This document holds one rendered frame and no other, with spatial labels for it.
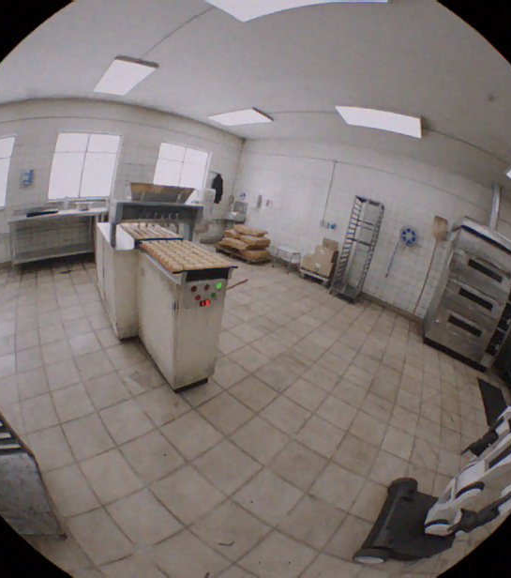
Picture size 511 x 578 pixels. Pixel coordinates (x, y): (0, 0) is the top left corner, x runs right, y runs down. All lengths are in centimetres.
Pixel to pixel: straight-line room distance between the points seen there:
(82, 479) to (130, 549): 46
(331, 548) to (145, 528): 90
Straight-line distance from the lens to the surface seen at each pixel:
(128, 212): 181
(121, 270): 181
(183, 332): 135
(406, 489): 152
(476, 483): 116
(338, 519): 148
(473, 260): 379
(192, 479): 137
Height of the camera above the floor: 129
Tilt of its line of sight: 21 degrees down
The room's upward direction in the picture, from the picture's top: 12 degrees clockwise
